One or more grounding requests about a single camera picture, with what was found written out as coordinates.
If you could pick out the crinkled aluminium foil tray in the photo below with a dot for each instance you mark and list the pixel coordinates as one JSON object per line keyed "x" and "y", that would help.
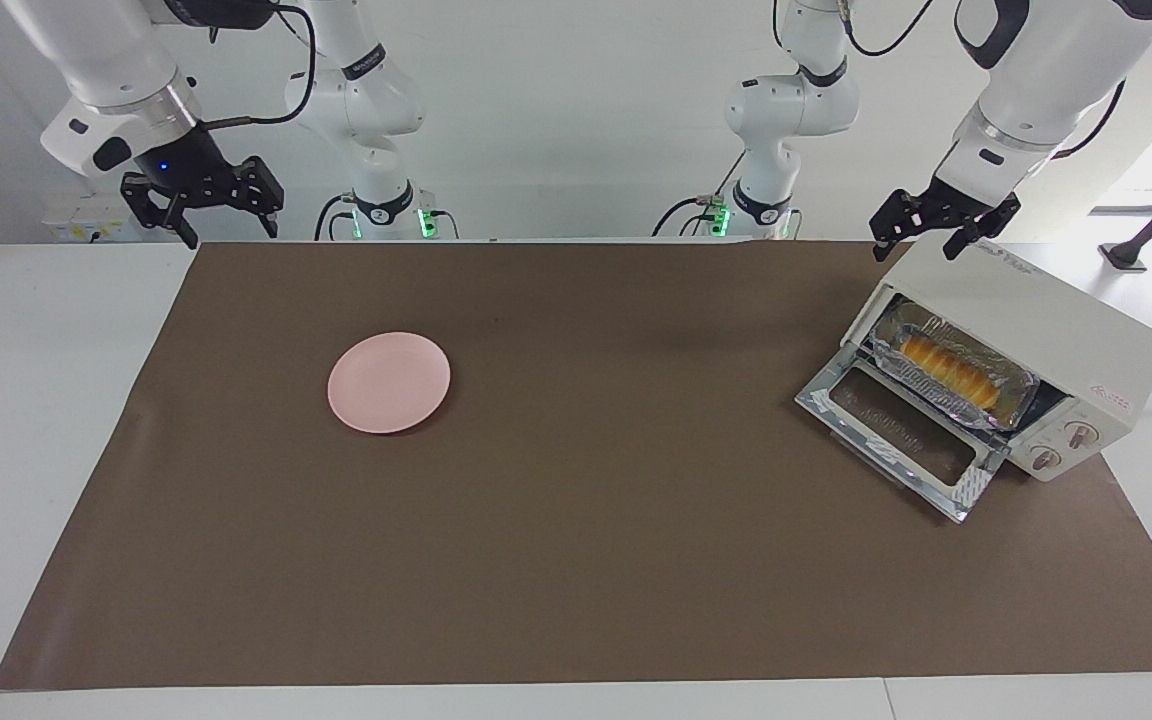
{"x": 901, "y": 325}

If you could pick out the pink round plate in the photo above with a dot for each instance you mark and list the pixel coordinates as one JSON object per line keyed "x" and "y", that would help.
{"x": 388, "y": 383}

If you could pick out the cream oven knob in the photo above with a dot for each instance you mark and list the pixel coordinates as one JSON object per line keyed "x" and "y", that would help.
{"x": 1080, "y": 433}
{"x": 1044, "y": 459}

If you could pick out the brown paper table mat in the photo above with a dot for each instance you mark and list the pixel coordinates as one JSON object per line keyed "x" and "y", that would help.
{"x": 586, "y": 550}

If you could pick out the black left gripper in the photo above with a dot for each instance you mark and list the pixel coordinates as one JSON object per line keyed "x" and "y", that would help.
{"x": 951, "y": 205}

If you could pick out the sliced orange yellow bread loaf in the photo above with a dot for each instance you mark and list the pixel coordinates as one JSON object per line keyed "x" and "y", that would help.
{"x": 946, "y": 370}

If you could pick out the glass oven door metal frame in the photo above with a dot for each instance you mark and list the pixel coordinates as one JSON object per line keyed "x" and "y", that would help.
{"x": 971, "y": 490}

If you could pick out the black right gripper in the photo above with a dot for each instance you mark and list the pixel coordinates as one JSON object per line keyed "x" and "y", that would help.
{"x": 186, "y": 165}

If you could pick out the cream white toaster oven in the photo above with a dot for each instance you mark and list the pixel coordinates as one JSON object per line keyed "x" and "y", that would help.
{"x": 1086, "y": 320}

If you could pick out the white power socket box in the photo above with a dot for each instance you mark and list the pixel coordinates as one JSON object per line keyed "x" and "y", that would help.
{"x": 81, "y": 225}

